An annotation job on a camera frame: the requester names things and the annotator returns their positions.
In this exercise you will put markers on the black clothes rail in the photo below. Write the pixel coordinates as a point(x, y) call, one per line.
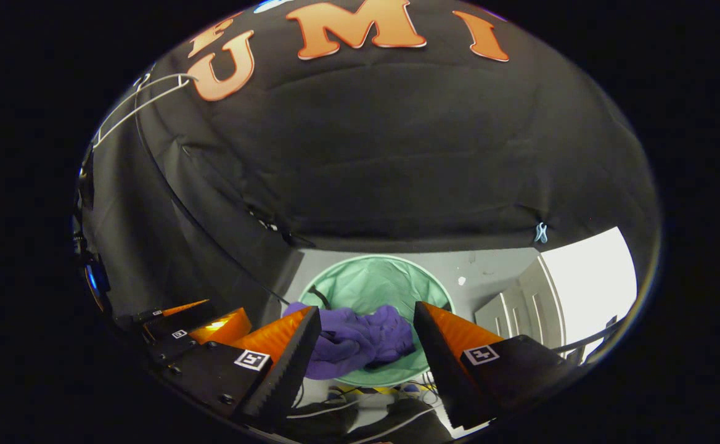
point(195, 235)

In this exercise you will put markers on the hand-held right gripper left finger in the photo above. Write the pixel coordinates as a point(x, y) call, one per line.
point(283, 376)

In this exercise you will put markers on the white panelled door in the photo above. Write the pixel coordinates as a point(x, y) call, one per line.
point(520, 308)

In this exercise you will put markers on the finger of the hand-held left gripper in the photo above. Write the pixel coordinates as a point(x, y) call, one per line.
point(221, 327)
point(181, 314)

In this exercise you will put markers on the green laundry hamper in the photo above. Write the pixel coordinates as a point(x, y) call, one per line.
point(366, 283)

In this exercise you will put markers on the light blue plastic clip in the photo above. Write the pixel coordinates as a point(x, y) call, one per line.
point(540, 232)

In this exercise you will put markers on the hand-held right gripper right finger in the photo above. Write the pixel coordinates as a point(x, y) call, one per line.
point(443, 364)

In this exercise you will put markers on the dark cloth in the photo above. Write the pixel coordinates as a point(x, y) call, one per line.
point(397, 425)

